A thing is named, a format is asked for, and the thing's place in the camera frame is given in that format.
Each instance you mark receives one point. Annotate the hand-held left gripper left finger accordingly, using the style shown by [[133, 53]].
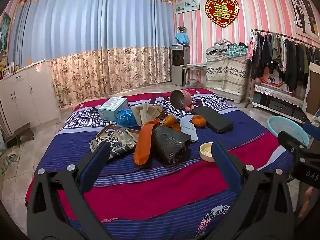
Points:
[[93, 165]]

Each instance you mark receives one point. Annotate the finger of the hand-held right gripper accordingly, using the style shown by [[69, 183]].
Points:
[[313, 135], [291, 140]]

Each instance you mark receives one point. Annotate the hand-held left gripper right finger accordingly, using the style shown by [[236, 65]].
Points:
[[226, 167]]

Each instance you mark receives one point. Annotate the light blue plastic basket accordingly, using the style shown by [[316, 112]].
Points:
[[282, 127]]

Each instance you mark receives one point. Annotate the white small bowl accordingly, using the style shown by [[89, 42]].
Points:
[[206, 152]]

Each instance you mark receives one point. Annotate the grey printed snack packet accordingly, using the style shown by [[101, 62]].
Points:
[[115, 142]]

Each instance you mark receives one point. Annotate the blue plastic bag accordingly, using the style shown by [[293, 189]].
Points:
[[126, 117]]

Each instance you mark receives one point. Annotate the black textured packet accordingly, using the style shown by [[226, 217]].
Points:
[[171, 142]]

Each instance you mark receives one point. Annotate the brown paper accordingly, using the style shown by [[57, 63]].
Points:
[[158, 108]]

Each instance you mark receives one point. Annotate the person's right hand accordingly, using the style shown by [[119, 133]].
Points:
[[305, 202]]

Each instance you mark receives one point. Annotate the beige phone case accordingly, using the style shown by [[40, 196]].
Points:
[[106, 129]]

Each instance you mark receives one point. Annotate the white framed brown board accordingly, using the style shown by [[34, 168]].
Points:
[[313, 92]]

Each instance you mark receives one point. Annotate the lace covered low cabinet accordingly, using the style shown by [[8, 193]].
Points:
[[275, 97]]

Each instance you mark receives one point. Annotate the plaid bed sheet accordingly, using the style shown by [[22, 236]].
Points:
[[82, 120]]

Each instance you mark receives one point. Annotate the black wallet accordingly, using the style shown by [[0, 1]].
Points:
[[215, 120]]

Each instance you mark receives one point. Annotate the teal cardboard box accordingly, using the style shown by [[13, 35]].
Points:
[[112, 108]]

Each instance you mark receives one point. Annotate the wooden stool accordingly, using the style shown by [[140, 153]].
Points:
[[21, 136]]

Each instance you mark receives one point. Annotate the pink cup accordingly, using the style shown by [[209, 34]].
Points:
[[180, 99]]

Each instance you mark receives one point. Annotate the green rag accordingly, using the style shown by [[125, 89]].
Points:
[[8, 158]]

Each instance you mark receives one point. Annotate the rack of hanging clothes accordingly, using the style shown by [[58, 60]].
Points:
[[282, 55]]

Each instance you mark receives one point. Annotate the cloth covered appliance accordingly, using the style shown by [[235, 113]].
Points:
[[226, 75]]

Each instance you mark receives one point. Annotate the white cabinet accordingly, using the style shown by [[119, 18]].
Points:
[[27, 95]]

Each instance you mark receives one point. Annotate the pink hanging bag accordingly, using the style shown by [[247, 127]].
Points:
[[250, 46]]

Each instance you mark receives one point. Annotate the water dispenser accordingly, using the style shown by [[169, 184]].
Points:
[[180, 65]]

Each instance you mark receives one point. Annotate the pile of clothes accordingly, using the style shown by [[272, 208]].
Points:
[[225, 47]]

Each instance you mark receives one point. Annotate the blue floral curtain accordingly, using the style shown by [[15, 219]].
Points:
[[100, 42]]

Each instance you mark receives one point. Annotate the blue cloth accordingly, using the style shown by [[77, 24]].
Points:
[[181, 38]]

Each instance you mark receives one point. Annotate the small potted plant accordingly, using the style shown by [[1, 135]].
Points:
[[181, 29]]

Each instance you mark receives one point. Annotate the window print wall poster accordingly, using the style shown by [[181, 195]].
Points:
[[303, 12]]

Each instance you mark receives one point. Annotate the white photo frame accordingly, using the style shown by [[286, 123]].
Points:
[[6, 72]]

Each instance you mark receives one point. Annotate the red heart wall decoration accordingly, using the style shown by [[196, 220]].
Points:
[[222, 11]]

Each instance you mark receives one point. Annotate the green wall poster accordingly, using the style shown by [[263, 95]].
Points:
[[4, 33]]

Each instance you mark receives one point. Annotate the wall picture clock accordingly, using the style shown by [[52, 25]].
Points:
[[187, 5]]

